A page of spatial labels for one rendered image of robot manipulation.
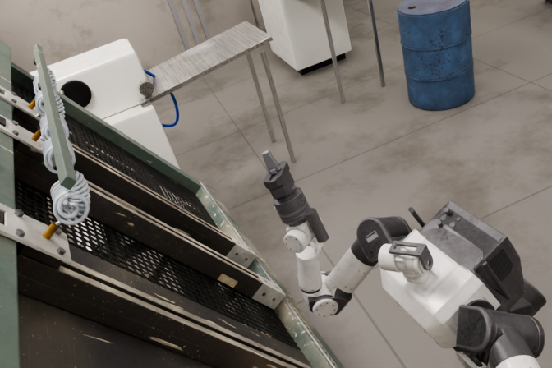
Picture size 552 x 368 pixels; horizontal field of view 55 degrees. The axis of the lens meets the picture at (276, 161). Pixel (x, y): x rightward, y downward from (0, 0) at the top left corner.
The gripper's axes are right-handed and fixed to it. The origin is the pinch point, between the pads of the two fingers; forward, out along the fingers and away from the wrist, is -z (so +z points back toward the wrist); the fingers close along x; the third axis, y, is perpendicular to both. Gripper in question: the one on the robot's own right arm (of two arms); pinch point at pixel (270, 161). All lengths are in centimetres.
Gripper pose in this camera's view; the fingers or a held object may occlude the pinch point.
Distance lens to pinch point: 142.9
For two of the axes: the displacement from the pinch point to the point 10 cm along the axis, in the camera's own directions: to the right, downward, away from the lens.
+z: 4.2, 8.6, 3.0
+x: -1.8, 4.0, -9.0
